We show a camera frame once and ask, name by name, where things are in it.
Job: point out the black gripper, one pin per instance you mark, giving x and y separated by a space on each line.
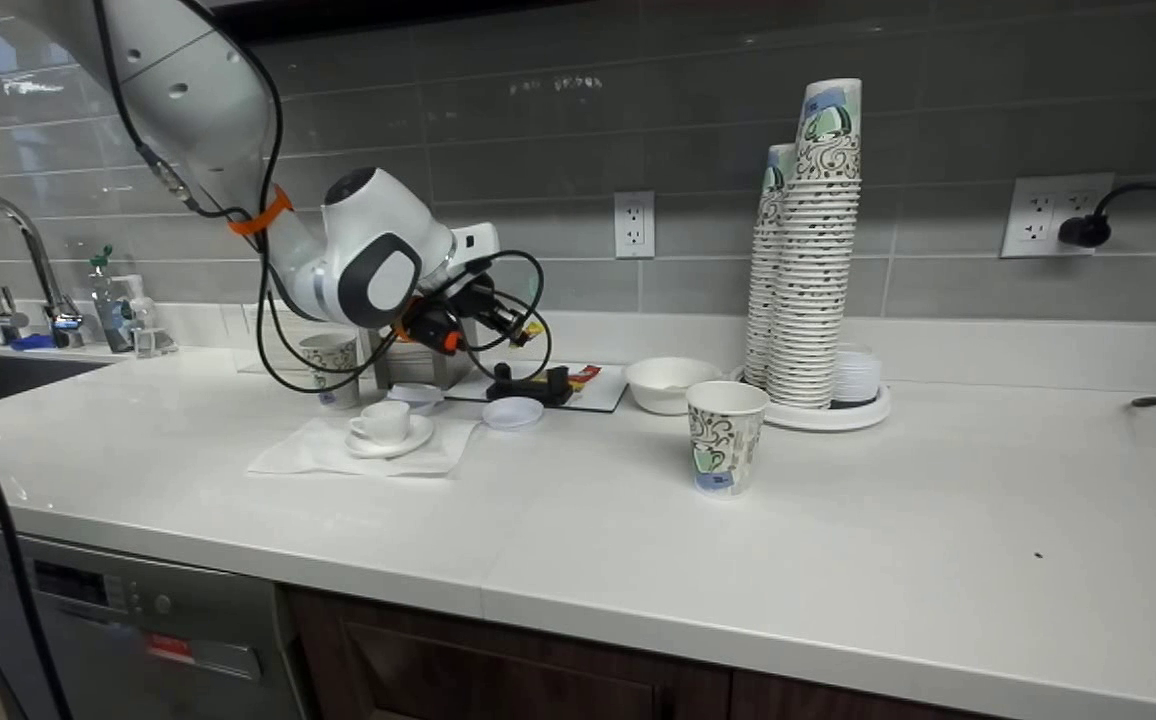
447 313

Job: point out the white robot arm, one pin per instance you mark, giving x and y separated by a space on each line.
208 120

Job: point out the small white bowl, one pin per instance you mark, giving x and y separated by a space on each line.
509 412

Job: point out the red sachets on tray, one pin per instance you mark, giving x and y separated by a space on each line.
582 378

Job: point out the grey napkin box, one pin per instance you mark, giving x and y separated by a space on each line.
410 360

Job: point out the black object on tray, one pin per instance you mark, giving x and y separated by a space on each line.
552 391

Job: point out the white saucer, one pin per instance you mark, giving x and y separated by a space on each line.
384 446

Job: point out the white cup on saucer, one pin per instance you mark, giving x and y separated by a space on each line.
384 422

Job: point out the patterned paper cup back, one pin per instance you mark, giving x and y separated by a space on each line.
332 360

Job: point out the patterned paper cup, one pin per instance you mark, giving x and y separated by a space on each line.
720 433
332 360

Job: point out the white rectangular tray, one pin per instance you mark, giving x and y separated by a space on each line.
599 399

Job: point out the patterned paper cup front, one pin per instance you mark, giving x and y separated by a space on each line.
720 433

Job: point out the soap bottle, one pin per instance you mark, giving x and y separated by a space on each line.
129 317

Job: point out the short paper cup stack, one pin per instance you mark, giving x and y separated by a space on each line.
767 245

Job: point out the chrome tall faucet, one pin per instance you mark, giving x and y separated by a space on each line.
59 305

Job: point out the white lid stack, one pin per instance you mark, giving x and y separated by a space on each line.
858 378

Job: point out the tall paper cup stack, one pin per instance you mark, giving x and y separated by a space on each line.
823 227

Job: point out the white round plate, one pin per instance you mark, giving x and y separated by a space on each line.
848 418

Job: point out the chrome small faucet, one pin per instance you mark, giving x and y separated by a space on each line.
9 317

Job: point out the stainless dishwasher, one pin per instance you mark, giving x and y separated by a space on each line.
140 637

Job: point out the white wall outlet middle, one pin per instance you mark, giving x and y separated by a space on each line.
633 220

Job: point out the white wall outlet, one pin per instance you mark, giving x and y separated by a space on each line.
1042 205
633 220

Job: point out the white wall outlet right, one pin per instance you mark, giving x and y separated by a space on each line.
1042 205

